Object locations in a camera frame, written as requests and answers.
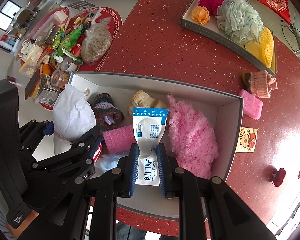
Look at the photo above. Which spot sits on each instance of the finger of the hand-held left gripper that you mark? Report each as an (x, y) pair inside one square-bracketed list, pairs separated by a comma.
[(80, 142), (37, 130)]

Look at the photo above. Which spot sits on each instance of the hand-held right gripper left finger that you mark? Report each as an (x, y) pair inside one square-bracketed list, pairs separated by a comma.
[(133, 170)]

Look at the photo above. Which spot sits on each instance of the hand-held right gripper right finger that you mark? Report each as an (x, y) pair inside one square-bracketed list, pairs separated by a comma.
[(162, 170)]

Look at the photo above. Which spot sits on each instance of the light blue fluffy cloth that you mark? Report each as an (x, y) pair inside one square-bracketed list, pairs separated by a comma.
[(111, 163)]

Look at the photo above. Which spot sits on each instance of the white cloth bag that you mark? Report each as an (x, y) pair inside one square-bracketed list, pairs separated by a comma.
[(72, 112)]

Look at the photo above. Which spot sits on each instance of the pink foam strip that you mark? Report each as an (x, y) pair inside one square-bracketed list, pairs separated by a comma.
[(117, 137)]

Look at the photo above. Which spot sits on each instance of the pink fluffy cloth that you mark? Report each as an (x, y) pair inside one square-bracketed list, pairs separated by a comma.
[(190, 140)]

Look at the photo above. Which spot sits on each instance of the dark knitted sock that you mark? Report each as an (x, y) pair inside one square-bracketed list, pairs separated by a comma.
[(106, 110)]

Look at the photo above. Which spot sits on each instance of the white blue plaster packet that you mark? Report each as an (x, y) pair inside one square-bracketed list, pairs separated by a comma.
[(147, 130)]

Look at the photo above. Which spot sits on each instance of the beige knit sock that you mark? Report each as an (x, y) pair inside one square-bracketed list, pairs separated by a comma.
[(145, 100)]

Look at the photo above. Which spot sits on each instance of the grey white storage box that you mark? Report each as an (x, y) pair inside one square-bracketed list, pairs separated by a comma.
[(230, 130)]

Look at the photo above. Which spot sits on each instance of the clear glass container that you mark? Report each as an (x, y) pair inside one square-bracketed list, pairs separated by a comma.
[(48, 90)]

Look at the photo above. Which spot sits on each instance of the clear plastic snack jar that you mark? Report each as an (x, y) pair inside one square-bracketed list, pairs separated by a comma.
[(60, 78)]

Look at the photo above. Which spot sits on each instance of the clear plastic bottle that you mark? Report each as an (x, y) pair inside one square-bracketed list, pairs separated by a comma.
[(65, 63)]

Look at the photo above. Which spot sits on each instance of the gold tissue packet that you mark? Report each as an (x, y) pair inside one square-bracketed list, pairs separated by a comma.
[(247, 140)]

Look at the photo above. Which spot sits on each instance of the green snack packets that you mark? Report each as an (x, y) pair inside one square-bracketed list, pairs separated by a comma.
[(70, 41)]

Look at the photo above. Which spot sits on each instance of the clear bag of nuts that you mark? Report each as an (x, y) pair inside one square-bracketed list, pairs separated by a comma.
[(96, 43)]

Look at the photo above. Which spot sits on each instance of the pink knitted sock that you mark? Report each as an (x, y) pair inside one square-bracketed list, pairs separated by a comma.
[(251, 103)]

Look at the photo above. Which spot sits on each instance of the dark red fabric rose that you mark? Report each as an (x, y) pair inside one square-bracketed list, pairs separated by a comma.
[(278, 176)]

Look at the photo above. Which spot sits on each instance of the yellow scouring sponge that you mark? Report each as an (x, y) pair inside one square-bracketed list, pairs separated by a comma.
[(247, 78)]

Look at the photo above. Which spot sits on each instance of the peach knit sock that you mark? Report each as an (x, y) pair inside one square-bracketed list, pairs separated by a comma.
[(263, 85)]

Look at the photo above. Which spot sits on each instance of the grey shallow tray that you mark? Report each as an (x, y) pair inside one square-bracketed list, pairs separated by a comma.
[(210, 33)]

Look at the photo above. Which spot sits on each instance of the yellow knit cloth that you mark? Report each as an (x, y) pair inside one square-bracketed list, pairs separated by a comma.
[(263, 47)]

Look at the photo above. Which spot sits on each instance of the orange fabric flower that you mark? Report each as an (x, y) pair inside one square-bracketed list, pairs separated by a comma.
[(200, 15)]

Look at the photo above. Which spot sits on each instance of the mint green bath pouf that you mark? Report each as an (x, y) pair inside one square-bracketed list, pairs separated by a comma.
[(240, 20)]

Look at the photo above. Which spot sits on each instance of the magenta fluffy cloth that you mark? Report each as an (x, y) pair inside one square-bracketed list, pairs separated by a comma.
[(212, 1)]

